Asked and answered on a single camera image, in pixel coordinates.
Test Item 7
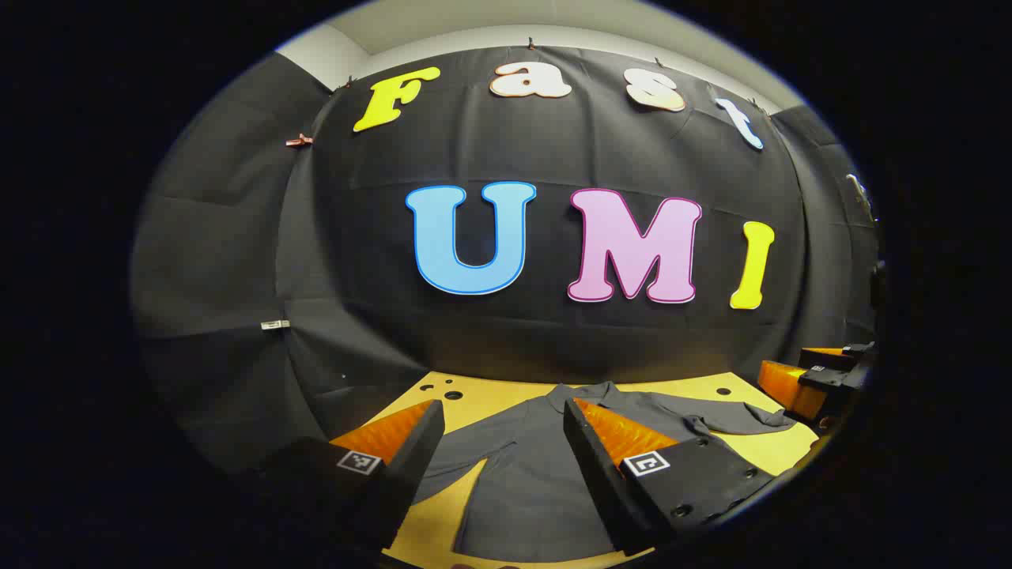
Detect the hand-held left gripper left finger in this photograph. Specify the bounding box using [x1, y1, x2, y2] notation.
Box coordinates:
[237, 399, 447, 554]

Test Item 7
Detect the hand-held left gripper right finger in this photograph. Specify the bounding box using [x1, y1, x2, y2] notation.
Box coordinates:
[561, 398, 777, 558]

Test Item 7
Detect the grey button-up shirt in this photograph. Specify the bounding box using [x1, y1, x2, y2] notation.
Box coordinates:
[411, 382, 798, 563]

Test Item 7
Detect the black backdrop cloth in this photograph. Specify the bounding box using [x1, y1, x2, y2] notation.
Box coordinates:
[130, 43, 882, 475]

